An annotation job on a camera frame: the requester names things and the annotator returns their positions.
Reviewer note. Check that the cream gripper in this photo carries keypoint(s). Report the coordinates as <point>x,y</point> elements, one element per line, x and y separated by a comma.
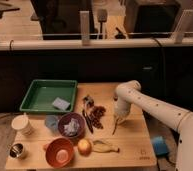
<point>118,119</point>

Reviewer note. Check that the silver fork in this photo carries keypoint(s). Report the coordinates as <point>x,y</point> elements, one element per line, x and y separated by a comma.
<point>115,127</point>

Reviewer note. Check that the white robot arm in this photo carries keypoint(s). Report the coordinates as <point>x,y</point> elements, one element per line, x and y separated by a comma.
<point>176,118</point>

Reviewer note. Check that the brown dried scraps pile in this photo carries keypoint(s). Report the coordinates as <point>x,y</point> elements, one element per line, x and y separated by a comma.
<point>95,115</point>

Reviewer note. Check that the dark utensil with foil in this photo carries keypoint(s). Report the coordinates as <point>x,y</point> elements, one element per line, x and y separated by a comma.
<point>88,102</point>

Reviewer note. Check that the wooden cutting board table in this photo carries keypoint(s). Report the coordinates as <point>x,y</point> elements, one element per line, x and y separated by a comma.
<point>132,138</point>

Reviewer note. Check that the banana peel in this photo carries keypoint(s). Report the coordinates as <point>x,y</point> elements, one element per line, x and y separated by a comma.
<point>102,146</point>

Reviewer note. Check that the blue box on floor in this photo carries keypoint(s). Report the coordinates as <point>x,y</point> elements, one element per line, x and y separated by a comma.
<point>159,145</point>

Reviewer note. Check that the crumpled white paper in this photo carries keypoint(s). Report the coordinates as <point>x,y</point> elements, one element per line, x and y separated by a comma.
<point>72,127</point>

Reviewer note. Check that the purple bowl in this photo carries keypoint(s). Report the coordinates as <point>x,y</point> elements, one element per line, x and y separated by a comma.
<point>65,119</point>

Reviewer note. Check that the light blue sponge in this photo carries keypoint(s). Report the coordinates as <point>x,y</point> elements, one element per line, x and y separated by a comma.
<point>60,104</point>

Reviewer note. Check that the green plastic tray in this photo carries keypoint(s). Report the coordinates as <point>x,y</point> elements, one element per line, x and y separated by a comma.
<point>42,93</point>

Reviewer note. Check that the blue translucent cup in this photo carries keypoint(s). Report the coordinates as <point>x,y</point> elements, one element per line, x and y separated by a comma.
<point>51,122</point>

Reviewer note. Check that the orange bowl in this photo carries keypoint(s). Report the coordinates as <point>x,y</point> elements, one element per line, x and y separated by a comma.
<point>59,152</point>

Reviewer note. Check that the white paper cup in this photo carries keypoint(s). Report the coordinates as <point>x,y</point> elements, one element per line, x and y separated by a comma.
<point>21,124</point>

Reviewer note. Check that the small metal cup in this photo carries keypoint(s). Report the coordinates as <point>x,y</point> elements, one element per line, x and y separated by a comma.
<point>17,151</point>

